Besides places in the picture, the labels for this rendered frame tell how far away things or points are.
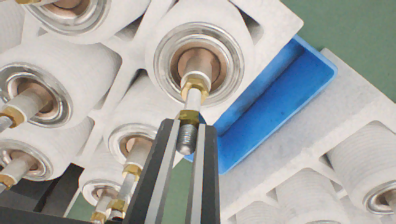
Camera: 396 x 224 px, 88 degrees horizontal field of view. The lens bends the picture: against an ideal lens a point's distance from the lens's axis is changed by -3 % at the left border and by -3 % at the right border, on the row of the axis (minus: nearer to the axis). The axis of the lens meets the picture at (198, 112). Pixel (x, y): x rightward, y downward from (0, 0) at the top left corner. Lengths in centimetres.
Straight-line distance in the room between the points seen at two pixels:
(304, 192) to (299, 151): 7
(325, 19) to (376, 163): 26
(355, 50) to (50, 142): 53
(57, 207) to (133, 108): 45
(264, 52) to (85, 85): 19
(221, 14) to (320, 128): 25
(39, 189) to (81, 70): 45
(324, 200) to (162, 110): 28
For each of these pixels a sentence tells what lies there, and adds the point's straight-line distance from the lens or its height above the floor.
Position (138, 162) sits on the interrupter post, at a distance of 23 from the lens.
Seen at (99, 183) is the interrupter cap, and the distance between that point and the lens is 32.
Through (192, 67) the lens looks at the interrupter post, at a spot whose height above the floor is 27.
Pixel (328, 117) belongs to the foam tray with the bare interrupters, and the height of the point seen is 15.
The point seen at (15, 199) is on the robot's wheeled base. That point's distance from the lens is 65.
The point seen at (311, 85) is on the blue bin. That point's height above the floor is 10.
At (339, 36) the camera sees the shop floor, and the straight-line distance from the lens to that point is 49.
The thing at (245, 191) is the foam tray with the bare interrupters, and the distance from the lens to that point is 43.
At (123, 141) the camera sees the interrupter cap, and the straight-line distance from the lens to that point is 25.
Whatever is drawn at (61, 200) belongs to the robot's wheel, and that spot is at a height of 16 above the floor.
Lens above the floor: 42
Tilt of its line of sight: 54 degrees down
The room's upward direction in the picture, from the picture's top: 173 degrees counter-clockwise
